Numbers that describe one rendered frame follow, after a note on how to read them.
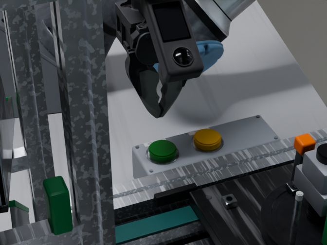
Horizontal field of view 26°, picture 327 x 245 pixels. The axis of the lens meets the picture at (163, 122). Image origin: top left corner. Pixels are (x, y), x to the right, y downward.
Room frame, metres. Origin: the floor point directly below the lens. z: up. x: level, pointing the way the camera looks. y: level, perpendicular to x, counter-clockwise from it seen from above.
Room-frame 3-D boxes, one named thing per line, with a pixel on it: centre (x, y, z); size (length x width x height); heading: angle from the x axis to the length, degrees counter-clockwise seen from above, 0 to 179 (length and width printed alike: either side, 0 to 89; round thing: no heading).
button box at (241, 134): (0.80, -0.06, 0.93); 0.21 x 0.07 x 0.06; 112
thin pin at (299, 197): (0.57, -0.15, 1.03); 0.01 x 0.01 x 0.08
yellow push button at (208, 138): (0.80, -0.06, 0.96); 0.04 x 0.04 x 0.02
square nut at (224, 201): (0.66, -0.08, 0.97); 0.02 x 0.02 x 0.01; 22
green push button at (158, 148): (0.77, 0.00, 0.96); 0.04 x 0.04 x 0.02
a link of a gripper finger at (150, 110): (0.79, 0.03, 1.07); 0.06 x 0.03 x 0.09; 22
